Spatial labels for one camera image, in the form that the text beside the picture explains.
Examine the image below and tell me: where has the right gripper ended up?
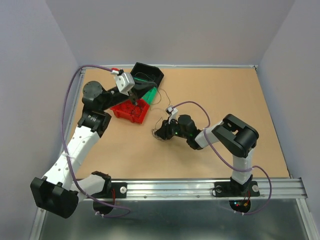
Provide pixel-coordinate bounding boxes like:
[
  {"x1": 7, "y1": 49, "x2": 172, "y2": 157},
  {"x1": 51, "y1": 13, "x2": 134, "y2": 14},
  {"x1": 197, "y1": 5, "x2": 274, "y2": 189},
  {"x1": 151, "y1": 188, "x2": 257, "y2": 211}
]
[{"x1": 153, "y1": 116, "x2": 189, "y2": 140}]

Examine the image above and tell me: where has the grey cable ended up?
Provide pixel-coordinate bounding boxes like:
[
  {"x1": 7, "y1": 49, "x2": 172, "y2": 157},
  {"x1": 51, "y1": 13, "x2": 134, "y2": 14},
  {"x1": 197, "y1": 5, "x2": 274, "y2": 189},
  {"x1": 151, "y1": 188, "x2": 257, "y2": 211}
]
[{"x1": 134, "y1": 72, "x2": 173, "y2": 141}]

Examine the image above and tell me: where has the black white striped cable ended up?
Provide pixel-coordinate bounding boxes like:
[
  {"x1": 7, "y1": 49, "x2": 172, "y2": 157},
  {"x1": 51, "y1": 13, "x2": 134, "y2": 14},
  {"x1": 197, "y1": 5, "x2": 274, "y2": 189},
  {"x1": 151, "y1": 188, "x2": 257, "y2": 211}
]
[{"x1": 122, "y1": 102, "x2": 146, "y2": 118}]

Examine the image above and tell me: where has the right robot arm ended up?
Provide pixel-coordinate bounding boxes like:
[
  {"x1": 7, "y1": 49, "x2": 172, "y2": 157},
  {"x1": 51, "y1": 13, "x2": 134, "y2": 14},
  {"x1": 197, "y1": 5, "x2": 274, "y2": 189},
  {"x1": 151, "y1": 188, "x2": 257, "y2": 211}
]
[{"x1": 154, "y1": 114, "x2": 259, "y2": 195}]

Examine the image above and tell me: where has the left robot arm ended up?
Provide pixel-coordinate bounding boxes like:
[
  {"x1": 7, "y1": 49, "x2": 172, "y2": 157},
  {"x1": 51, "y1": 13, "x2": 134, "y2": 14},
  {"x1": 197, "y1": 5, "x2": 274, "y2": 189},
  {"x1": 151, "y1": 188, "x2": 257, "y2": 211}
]
[{"x1": 30, "y1": 81, "x2": 156, "y2": 219}]

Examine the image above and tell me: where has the black plastic bin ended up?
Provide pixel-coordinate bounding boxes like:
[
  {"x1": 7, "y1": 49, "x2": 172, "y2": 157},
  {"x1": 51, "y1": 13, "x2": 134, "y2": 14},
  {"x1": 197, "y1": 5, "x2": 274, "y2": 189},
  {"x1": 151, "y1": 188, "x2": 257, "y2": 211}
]
[{"x1": 130, "y1": 62, "x2": 165, "y2": 88}]

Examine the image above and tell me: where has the green plastic bin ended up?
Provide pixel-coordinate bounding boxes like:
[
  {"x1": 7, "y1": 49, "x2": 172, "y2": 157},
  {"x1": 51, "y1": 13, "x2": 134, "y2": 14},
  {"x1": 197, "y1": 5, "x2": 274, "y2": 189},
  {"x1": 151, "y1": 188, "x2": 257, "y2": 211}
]
[{"x1": 133, "y1": 77, "x2": 158, "y2": 105}]

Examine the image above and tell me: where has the red plastic bin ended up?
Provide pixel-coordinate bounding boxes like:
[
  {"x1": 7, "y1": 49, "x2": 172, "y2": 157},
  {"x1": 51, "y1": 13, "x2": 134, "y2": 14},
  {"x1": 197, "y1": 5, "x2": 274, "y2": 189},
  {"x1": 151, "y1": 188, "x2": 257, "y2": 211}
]
[{"x1": 110, "y1": 99, "x2": 150, "y2": 124}]

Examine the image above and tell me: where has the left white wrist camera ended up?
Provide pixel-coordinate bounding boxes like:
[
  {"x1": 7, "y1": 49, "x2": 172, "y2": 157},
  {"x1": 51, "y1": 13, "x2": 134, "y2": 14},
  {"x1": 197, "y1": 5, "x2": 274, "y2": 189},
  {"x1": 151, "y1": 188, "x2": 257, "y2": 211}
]
[{"x1": 111, "y1": 68, "x2": 135, "y2": 96}]

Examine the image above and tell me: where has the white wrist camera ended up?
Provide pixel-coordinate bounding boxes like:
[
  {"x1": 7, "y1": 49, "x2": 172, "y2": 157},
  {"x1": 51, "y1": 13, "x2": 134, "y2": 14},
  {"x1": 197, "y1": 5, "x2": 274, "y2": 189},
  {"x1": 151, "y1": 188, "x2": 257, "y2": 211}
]
[
  {"x1": 165, "y1": 105, "x2": 178, "y2": 124},
  {"x1": 111, "y1": 68, "x2": 135, "y2": 96}
]

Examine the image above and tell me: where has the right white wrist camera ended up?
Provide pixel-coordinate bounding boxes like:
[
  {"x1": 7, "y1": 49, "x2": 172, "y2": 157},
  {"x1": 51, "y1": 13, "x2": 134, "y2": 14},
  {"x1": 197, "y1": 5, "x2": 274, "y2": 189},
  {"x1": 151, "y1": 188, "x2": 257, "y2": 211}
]
[{"x1": 165, "y1": 105, "x2": 178, "y2": 124}]

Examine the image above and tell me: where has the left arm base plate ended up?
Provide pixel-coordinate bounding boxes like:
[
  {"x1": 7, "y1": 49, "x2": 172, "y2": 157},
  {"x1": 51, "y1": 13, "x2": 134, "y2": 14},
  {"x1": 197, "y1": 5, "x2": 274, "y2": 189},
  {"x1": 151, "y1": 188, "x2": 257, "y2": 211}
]
[{"x1": 99, "y1": 181, "x2": 128, "y2": 199}]

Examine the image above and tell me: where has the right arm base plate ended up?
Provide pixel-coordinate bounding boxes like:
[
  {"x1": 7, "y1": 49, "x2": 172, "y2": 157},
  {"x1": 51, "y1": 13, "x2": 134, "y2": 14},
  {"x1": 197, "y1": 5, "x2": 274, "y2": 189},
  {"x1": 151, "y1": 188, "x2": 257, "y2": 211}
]
[{"x1": 213, "y1": 181, "x2": 260, "y2": 198}]

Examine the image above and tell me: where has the aluminium mounting rail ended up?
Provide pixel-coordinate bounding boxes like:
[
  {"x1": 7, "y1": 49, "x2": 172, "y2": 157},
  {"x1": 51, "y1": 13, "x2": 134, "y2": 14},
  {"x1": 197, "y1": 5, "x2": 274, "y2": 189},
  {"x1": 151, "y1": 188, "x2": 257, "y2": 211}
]
[{"x1": 39, "y1": 177, "x2": 308, "y2": 201}]

